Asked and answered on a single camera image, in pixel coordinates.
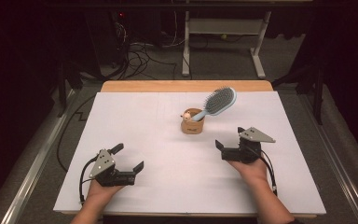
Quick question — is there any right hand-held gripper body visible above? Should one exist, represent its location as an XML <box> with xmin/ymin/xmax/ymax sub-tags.
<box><xmin>222</xmin><ymin>126</ymin><xmax>276</xmax><ymax>164</ymax></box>

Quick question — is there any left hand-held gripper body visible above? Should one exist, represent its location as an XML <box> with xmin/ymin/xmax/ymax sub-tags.
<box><xmin>89</xmin><ymin>148</ymin><xmax>137</xmax><ymax>188</ymax></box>

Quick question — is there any wooden cup with small figure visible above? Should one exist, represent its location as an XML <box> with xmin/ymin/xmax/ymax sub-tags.
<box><xmin>180</xmin><ymin>107</ymin><xmax>206</xmax><ymax>135</ymax></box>

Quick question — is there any light blue hairbrush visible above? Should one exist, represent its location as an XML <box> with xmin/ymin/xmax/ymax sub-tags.
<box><xmin>191</xmin><ymin>86</ymin><xmax>238</xmax><ymax>122</ymax></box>

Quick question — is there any person's left hand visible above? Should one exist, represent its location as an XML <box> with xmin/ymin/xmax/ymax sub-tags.
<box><xmin>85</xmin><ymin>179</ymin><xmax>124</xmax><ymax>208</ymax></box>

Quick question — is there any person's right hand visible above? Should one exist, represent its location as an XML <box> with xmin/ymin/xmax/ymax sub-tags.
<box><xmin>227</xmin><ymin>157</ymin><xmax>269</xmax><ymax>188</ymax></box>

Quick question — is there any white board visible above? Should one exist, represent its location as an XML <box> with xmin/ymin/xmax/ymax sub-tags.
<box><xmin>53</xmin><ymin>91</ymin><xmax>327</xmax><ymax>216</ymax></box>

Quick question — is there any wooden table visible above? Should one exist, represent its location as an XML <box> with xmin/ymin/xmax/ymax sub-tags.
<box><xmin>61</xmin><ymin>79</ymin><xmax>318</xmax><ymax>219</ymax></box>

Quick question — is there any black stand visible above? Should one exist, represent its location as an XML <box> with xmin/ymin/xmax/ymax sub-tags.
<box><xmin>57</xmin><ymin>59</ymin><xmax>85</xmax><ymax>119</ymax></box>

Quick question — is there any dark computer tower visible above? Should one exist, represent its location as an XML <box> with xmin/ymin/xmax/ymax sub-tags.
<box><xmin>85</xmin><ymin>10</ymin><xmax>131</xmax><ymax>68</ymax></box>

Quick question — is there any left hand-held gripper cable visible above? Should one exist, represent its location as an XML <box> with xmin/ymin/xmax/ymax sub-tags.
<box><xmin>78</xmin><ymin>156</ymin><xmax>99</xmax><ymax>205</ymax></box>

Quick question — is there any hand-held gripper cable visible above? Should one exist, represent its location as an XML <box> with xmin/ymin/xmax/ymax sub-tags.
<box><xmin>251</xmin><ymin>146</ymin><xmax>279</xmax><ymax>197</ymax></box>
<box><xmin>78</xmin><ymin>156</ymin><xmax>99</xmax><ymax>205</ymax></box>

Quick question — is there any right hand-held gripper cable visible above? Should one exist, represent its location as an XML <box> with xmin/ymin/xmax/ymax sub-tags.
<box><xmin>251</xmin><ymin>146</ymin><xmax>279</xmax><ymax>197</ymax></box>

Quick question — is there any black floor cable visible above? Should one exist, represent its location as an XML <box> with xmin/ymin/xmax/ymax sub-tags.
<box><xmin>56</xmin><ymin>94</ymin><xmax>97</xmax><ymax>174</ymax></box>

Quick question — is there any metal floor rail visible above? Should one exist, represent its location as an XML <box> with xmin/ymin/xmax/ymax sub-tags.
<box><xmin>0</xmin><ymin>88</ymin><xmax>76</xmax><ymax>224</ymax></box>
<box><xmin>297</xmin><ymin>92</ymin><xmax>358</xmax><ymax>224</ymax></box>

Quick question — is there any tangle of black floor cables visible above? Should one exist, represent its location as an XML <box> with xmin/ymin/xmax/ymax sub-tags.
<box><xmin>110</xmin><ymin>40</ymin><xmax>178</xmax><ymax>81</ymax></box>

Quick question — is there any white metal table frame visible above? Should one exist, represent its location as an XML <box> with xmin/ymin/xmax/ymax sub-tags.
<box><xmin>181</xmin><ymin>0</ymin><xmax>273</xmax><ymax>80</ymax></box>

